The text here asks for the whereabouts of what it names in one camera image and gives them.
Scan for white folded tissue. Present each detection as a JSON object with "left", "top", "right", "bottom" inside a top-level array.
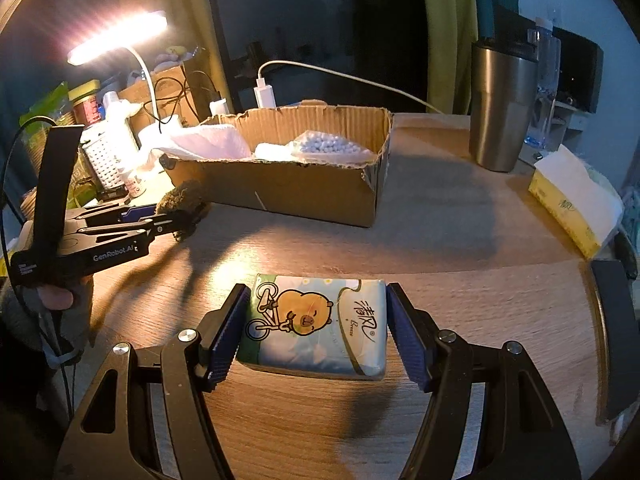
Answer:
[{"left": 255, "top": 142, "right": 301, "bottom": 162}]

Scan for tall white charger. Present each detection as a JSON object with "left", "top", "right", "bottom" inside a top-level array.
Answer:
[{"left": 254, "top": 77, "right": 277, "bottom": 109}]

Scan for white charging cable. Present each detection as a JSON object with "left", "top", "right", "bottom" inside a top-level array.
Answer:
[{"left": 256, "top": 60, "right": 443, "bottom": 113}]

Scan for clear water bottle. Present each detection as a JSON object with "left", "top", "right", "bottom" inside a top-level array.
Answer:
[{"left": 525, "top": 16, "right": 562, "bottom": 148}]

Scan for cartoon print tissue pack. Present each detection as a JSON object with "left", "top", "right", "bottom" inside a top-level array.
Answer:
[{"left": 236, "top": 272, "right": 390, "bottom": 380}]

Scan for yellow tissue box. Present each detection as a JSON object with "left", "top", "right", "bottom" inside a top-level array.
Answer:
[{"left": 528, "top": 145, "right": 626, "bottom": 260}]

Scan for small white bottle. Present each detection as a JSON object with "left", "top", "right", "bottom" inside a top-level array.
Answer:
[{"left": 125, "top": 167, "right": 148, "bottom": 197}]

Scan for white plastic basket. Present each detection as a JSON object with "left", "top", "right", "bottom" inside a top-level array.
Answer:
[{"left": 80, "top": 127, "right": 138, "bottom": 188}]

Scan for brown carton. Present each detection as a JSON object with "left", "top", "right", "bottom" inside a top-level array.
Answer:
[{"left": 117, "top": 62, "right": 211, "bottom": 121}]

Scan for crumpled white tissue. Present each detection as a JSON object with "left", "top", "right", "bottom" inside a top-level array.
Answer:
[{"left": 102, "top": 92, "right": 146, "bottom": 127}]

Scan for red label jar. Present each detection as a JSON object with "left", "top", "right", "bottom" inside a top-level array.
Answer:
[{"left": 67, "top": 81, "right": 106, "bottom": 126}]

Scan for brown fuzzy plush item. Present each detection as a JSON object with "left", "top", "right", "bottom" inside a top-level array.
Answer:
[{"left": 156, "top": 180, "right": 211, "bottom": 241}]

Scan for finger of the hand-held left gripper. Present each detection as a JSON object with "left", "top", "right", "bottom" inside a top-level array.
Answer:
[
  {"left": 77, "top": 219, "right": 198, "bottom": 250},
  {"left": 82, "top": 203, "right": 211, "bottom": 227}
]

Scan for bag of white beads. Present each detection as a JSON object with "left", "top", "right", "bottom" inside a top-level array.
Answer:
[{"left": 289, "top": 130, "right": 376, "bottom": 167}]

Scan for black charging cable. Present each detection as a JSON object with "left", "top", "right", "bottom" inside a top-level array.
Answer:
[{"left": 145, "top": 72, "right": 226, "bottom": 126}]

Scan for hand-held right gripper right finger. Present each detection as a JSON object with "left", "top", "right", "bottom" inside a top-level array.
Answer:
[{"left": 386, "top": 282, "right": 583, "bottom": 480}]

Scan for cardboard box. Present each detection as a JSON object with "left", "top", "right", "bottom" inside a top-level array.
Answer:
[{"left": 160, "top": 100, "right": 395, "bottom": 228}]

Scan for steel tumbler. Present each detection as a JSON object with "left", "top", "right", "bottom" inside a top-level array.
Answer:
[{"left": 469, "top": 37, "right": 538, "bottom": 173}]

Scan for black monitor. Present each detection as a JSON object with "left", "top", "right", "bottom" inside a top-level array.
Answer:
[{"left": 495, "top": 5, "right": 603, "bottom": 113}]

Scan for yellow-green curtain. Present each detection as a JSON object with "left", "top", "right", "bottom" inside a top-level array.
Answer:
[
  {"left": 419, "top": 0, "right": 478, "bottom": 116},
  {"left": 120, "top": 0, "right": 233, "bottom": 111}
]

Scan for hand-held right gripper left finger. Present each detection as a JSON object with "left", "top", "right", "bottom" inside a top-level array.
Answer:
[{"left": 55, "top": 283, "right": 251, "bottom": 480}]

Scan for white desk lamp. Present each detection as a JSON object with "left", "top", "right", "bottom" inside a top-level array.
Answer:
[{"left": 67, "top": 10, "right": 182, "bottom": 161}]

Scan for person's left hand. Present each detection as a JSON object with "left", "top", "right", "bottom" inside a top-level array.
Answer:
[{"left": 39, "top": 282, "right": 77, "bottom": 312}]

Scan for white paper towel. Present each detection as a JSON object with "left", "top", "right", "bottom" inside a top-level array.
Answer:
[{"left": 150, "top": 124, "right": 253, "bottom": 162}]

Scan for pale plush toy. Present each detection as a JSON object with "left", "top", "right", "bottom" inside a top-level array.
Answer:
[{"left": 154, "top": 45, "right": 201, "bottom": 72}]

